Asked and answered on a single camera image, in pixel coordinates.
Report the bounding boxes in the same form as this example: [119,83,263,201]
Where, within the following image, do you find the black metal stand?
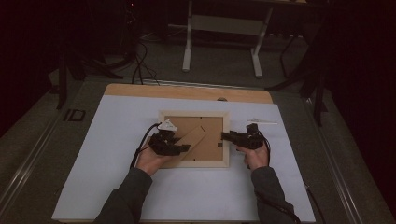
[264,27,330,128]

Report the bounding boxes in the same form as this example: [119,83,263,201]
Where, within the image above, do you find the person's left hand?
[135,136,180,177]

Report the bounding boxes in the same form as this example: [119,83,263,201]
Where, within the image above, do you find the white metal stand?
[181,0,276,79]

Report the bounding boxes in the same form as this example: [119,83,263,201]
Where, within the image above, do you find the black floor cables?
[130,38,162,86]

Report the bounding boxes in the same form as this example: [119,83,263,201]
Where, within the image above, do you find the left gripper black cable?
[130,122,162,169]

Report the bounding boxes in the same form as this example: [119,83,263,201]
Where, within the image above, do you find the thin black cable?
[304,182,327,224]

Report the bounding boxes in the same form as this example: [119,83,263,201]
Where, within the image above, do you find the person's right hand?
[236,143,271,172]

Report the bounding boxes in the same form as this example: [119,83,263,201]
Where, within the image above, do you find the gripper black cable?
[130,122,162,169]
[255,132,303,224]

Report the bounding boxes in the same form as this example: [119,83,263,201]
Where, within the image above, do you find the wooden picture frame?
[158,109,232,169]

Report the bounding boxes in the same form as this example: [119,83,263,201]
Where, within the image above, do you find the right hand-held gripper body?
[232,117,278,150]

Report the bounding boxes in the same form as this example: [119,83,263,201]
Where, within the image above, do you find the metal floor rail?
[303,97,366,224]
[0,116,64,208]

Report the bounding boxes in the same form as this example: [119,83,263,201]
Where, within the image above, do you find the white table mat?
[50,94,316,223]

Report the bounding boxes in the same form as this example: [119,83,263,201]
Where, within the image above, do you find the black rectangular floor plate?
[63,108,87,122]

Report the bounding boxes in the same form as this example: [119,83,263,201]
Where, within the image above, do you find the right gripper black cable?
[255,132,303,224]

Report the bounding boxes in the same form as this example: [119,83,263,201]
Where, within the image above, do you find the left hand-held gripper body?
[148,119,189,157]

